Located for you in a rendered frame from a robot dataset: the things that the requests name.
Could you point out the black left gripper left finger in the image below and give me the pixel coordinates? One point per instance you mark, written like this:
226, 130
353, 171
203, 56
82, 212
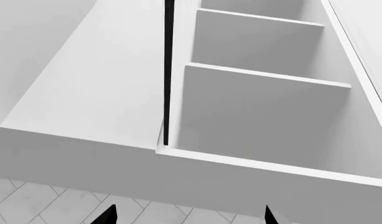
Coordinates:
107, 217

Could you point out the white cabinet body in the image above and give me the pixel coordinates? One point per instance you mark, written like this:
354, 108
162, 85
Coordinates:
240, 182

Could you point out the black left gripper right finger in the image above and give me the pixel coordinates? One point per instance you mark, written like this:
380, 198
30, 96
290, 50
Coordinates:
269, 217

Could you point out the closed white cabinet door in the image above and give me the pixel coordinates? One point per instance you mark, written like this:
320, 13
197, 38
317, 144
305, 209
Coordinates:
94, 77

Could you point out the open white cabinet door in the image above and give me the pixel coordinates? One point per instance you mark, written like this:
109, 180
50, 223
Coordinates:
362, 53

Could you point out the white cabinet shelf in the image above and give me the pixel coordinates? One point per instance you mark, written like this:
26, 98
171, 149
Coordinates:
259, 112
256, 39

